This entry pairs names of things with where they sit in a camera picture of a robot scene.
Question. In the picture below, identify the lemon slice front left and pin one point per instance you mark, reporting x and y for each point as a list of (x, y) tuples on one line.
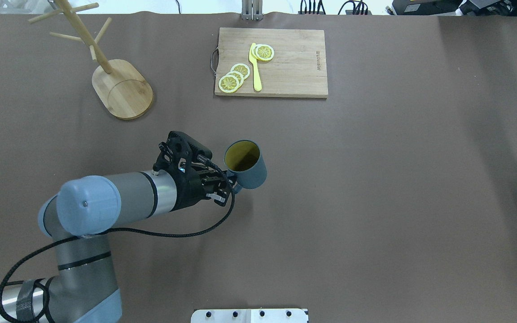
[(263, 52)]

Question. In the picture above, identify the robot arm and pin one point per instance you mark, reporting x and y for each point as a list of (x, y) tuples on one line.
[(80, 217)]

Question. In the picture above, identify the lemon slice under knife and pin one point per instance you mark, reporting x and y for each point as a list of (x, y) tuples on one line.
[(253, 52)]

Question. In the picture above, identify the lemon slice middle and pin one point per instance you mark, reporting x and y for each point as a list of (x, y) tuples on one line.
[(239, 76)]

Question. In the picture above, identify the aluminium frame post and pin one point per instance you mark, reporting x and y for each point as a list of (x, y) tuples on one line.
[(252, 10)]

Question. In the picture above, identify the yellow plastic knife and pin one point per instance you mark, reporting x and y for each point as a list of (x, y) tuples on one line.
[(257, 85)]

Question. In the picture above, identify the dark blue cup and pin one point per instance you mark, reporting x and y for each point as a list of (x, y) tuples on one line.
[(245, 161)]

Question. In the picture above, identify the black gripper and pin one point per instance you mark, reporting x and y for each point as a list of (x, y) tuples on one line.
[(188, 192)]

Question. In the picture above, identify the wooden cup rack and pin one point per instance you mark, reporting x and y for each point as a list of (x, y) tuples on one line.
[(121, 88)]

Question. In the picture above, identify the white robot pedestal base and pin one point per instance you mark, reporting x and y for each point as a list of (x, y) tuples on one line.
[(257, 315)]

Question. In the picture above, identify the wooden cutting board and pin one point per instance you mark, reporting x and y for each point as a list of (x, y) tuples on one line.
[(298, 69)]

